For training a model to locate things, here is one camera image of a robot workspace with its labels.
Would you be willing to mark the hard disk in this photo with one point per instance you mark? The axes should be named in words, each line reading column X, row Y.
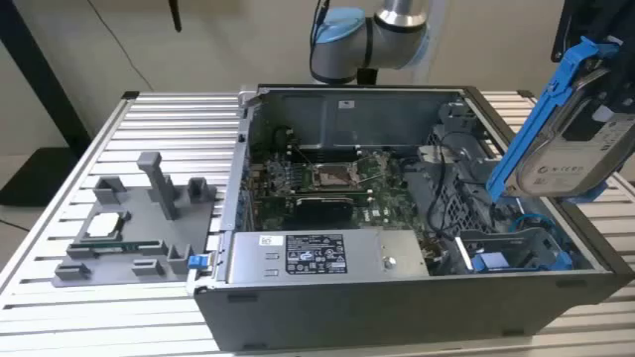
column 570, row 163

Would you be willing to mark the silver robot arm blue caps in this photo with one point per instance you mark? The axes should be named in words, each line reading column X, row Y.
column 348, row 41

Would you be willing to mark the green RAM stick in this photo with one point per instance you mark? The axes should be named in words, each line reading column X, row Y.
column 134, row 246

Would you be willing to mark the silver CPU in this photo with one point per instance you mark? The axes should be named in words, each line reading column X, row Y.
column 105, row 225

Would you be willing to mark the CPU socket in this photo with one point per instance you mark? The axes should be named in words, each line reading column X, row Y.
column 330, row 175

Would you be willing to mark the black antenna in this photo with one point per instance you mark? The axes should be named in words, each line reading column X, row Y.
column 175, row 15

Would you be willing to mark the green motherboard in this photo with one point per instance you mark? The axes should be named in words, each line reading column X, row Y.
column 388, row 201

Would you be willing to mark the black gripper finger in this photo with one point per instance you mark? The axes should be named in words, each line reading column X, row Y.
column 566, row 33
column 590, row 119

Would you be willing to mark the open grey PC case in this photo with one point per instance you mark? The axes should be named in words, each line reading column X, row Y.
column 348, row 316

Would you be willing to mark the grey disk bay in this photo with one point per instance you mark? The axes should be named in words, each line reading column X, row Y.
column 521, row 238

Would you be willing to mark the black monitor stand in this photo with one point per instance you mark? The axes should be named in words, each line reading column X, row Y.
column 35, row 178

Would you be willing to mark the grey perforated drive cage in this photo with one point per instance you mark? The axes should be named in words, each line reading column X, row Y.
column 462, row 201

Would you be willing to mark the thin metal locking lever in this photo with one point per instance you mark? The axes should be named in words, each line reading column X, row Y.
column 304, row 155

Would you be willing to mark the black RAM slot bank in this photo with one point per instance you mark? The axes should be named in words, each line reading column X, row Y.
column 322, row 154

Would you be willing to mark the blue case latch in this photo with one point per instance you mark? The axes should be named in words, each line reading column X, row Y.
column 198, row 261

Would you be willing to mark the grey parts rack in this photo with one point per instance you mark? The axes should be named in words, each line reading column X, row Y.
column 145, row 223

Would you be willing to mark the silver power supply unit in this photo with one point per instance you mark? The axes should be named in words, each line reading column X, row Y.
column 249, row 260

